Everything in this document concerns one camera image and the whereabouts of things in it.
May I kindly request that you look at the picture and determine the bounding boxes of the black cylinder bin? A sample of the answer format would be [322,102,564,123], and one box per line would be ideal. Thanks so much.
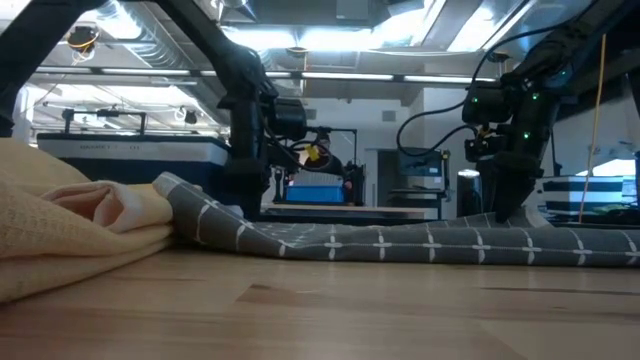
[456,168,483,218]

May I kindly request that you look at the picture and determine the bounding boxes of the navy fabric bin white stripes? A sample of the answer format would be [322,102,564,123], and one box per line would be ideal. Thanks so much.
[36,132,232,197]

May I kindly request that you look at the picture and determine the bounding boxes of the orange towel with white grid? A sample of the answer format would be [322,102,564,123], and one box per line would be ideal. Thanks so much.
[42,180,175,235]

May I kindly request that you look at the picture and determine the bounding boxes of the black ceiling cable reel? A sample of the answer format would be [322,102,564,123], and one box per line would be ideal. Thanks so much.
[66,25,101,54]

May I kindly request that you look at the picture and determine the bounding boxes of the white blue striped bin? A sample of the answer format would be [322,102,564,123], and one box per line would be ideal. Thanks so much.
[541,174,639,215]

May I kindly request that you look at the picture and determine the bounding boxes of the yellow cable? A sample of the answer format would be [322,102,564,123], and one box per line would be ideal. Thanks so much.
[578,33,608,224]

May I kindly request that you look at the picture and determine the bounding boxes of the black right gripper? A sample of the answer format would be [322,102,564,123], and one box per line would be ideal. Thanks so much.
[463,85,562,225]

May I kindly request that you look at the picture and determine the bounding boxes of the black equipment cabinet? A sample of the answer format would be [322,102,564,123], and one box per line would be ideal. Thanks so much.
[377,147,450,194]

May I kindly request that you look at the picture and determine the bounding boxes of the long ceiling light bar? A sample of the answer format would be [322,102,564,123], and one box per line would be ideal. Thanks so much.
[37,66,501,85]

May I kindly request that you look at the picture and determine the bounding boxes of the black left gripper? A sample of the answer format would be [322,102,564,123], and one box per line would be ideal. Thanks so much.
[218,93,275,222]

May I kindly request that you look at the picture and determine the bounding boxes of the person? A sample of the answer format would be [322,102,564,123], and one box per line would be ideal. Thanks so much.
[312,137,347,176]

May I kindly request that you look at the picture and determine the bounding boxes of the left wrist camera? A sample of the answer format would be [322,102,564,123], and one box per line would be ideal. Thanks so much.
[271,96,309,143]

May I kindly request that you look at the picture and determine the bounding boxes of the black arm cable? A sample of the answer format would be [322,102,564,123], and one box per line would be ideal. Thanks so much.
[263,124,335,174]
[395,22,556,158]

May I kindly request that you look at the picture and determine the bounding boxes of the black rectangular frame stand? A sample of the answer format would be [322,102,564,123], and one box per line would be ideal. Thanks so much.
[305,126,359,174]

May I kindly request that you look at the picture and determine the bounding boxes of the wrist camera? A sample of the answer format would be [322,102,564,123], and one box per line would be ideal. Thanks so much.
[271,96,309,143]
[461,82,515,127]

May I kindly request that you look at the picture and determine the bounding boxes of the blue plastic bin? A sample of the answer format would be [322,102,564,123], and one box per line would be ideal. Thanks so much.
[284,184,347,204]

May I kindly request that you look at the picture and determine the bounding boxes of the plain orange waffle towel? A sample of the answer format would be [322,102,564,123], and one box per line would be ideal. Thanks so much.
[0,137,176,304]

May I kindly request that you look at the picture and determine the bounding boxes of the grey checked towel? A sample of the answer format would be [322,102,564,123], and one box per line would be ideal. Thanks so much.
[152,172,640,268]

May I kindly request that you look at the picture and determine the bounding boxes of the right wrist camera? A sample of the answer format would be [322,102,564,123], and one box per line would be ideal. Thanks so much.
[461,82,515,127]

